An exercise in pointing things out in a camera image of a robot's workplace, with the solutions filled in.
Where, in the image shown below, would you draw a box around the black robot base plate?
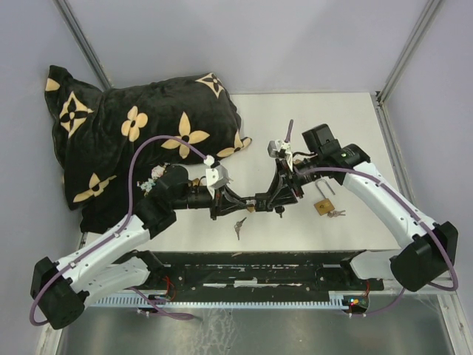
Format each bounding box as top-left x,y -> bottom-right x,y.
141,251 -> 384,302

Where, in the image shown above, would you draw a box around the light blue cable duct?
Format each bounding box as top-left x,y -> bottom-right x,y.
90,291 -> 369,308

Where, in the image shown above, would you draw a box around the black floral garment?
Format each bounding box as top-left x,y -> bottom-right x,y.
80,163 -> 169,234

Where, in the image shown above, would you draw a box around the black padlock keys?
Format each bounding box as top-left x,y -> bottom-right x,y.
274,206 -> 285,218

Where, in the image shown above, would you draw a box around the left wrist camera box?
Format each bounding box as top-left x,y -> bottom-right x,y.
203,155 -> 231,197

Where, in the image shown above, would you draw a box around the small padlock keys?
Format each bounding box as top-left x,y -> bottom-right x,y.
234,217 -> 247,240

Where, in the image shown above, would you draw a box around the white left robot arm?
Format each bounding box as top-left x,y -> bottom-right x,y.
30,166 -> 256,330

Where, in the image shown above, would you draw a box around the black floral plush pillow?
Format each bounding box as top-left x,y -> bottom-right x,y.
44,65 -> 251,209

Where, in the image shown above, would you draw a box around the right aluminium frame post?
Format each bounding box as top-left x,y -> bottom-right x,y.
376,0 -> 445,107

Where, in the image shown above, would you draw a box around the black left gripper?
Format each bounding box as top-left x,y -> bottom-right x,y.
172,184 -> 248,221

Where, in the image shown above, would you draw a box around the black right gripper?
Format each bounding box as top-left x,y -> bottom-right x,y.
265,154 -> 322,209

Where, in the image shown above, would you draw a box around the aluminium frame post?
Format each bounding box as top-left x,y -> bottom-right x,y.
52,0 -> 112,89
376,0 -> 445,107

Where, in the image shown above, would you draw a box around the black padlock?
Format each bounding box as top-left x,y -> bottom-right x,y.
242,192 -> 274,212

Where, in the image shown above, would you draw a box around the brass padlock long shackle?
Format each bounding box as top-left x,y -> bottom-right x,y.
314,178 -> 336,216

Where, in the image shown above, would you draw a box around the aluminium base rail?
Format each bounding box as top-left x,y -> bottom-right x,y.
428,274 -> 459,292

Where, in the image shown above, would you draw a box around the left aluminium frame post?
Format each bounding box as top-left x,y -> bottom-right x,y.
52,0 -> 112,89

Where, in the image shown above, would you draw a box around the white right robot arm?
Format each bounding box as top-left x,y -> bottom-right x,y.
265,124 -> 459,292

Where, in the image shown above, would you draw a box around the long shackle padlock keys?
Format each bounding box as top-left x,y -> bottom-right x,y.
327,210 -> 346,217

